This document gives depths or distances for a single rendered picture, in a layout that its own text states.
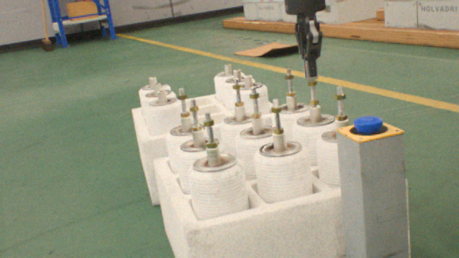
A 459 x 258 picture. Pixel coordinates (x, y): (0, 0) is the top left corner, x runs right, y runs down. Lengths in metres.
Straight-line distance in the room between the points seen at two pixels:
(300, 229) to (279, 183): 0.08
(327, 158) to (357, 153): 0.20
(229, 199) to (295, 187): 0.11
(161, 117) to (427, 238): 0.69
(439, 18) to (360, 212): 2.62
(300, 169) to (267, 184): 0.06
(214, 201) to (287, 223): 0.13
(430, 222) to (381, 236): 0.41
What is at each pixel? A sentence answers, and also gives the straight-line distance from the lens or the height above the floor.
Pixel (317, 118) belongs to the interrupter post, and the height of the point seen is 0.26.
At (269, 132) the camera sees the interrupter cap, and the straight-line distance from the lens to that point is 1.02.
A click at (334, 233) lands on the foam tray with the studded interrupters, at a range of 0.94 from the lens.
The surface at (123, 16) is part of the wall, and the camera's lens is 7.15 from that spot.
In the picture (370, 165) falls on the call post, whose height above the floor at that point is 0.28.
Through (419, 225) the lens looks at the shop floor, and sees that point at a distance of 1.20.
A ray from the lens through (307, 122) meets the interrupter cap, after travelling 1.06.
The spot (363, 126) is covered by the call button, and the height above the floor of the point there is 0.33.
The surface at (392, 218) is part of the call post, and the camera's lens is 0.81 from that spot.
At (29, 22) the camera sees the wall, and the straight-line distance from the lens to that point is 6.99.
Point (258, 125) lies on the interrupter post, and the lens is 1.02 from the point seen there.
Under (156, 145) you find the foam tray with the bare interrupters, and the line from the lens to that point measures 1.37.
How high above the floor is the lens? 0.55
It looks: 16 degrees down
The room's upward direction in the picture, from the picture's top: 8 degrees counter-clockwise
